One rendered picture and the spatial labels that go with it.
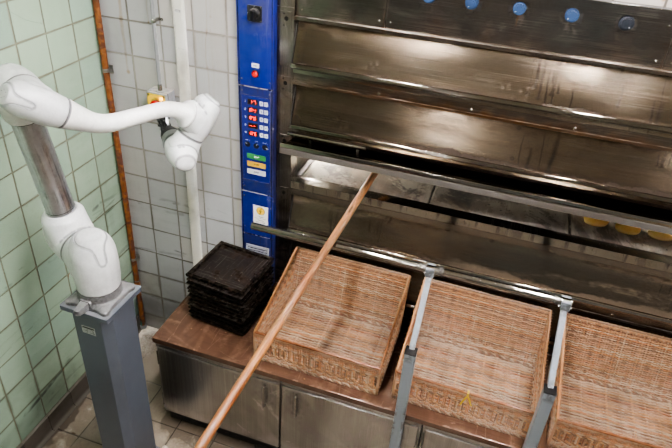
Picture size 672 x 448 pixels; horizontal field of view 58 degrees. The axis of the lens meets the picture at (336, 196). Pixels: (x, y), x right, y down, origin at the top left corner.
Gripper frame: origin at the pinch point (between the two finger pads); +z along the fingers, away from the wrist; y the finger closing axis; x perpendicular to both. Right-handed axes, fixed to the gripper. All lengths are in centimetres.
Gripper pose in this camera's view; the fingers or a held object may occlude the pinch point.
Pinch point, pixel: (160, 118)
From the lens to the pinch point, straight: 260.2
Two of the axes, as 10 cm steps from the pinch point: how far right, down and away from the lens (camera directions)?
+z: -4.5, -4.9, 7.5
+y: -0.6, 8.5, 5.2
